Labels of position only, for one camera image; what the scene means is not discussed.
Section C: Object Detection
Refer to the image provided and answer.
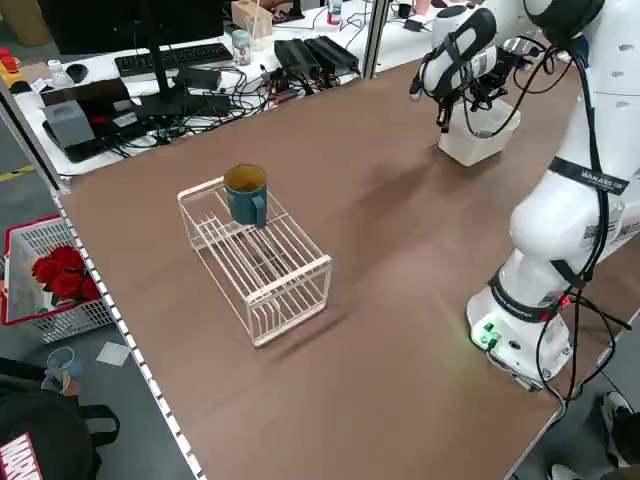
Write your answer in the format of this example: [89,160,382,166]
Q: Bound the red roses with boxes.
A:
[31,244,102,305]

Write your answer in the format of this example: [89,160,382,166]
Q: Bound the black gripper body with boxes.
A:
[485,52,525,86]

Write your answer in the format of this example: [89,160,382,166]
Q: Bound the glass jar teal lid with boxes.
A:
[230,28,252,66]

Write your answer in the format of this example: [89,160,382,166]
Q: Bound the cream wire dish rack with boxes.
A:
[177,174,334,349]

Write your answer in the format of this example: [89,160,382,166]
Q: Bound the white paper sheet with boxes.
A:
[95,341,132,368]

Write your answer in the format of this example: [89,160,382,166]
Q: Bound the red emergency stop button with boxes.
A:
[0,47,22,76]

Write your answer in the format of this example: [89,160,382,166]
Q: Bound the blue cup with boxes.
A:
[45,347,85,384]

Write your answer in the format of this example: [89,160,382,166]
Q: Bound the white plastic preservation box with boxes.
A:
[437,99,522,168]

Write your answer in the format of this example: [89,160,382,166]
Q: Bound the teal mug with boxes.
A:
[223,164,269,230]

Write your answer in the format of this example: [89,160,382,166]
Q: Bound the black device tray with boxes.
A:
[42,119,119,164]

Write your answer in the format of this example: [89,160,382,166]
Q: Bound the black computer monitor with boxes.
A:
[39,0,231,121]

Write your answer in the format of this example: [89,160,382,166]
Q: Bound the black keyboard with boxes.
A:
[113,42,235,79]

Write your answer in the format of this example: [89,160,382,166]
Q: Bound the white slotted table rail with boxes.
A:
[52,192,207,480]

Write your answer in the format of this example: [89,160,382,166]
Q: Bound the large black power adapter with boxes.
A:
[303,35,361,76]
[273,37,322,77]

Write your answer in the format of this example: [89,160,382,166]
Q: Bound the black flat box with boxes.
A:
[39,78,134,109]

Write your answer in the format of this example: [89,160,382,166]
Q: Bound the wooden box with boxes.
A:
[230,0,275,39]

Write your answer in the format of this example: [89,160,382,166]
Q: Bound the grey frame post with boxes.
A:
[0,82,74,194]

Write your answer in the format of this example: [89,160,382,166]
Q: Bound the grey box device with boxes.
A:
[43,99,97,149]

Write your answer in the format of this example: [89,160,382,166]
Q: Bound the clear plastic bottle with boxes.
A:
[47,58,69,90]

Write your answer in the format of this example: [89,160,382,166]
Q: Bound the black backpack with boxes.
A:
[0,357,121,480]

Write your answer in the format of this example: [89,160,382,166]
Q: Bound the white basket red rim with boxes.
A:
[0,214,117,345]

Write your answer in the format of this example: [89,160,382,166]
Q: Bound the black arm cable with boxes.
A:
[462,29,632,401]
[409,27,466,109]

